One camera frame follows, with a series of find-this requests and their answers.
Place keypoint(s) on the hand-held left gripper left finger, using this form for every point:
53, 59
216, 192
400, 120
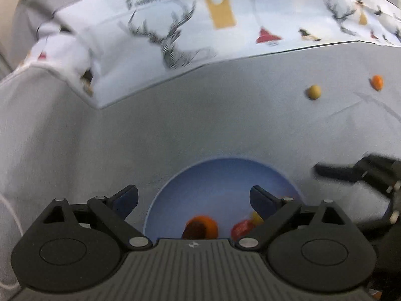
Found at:
125, 200

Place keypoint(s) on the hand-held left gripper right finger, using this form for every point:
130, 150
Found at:
263, 201

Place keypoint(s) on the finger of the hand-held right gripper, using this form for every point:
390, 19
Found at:
335, 171

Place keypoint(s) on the small yellow-green jujube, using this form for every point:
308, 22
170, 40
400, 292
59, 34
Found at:
256, 218

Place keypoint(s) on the red hawthorn ball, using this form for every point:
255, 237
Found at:
241, 229

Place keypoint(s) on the blue plate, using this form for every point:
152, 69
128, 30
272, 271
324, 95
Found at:
213, 188

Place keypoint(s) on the dark red jujube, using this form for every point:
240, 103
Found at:
193, 230

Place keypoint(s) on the large yellow-green jujube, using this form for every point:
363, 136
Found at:
314, 92

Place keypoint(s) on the small orange tangerine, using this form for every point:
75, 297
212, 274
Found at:
377, 82

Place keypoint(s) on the grey bed sheet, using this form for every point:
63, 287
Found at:
125, 138

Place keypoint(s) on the white deer-print blanket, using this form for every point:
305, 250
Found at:
235, 22

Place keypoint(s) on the grey duvet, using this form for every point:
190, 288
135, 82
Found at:
34, 3

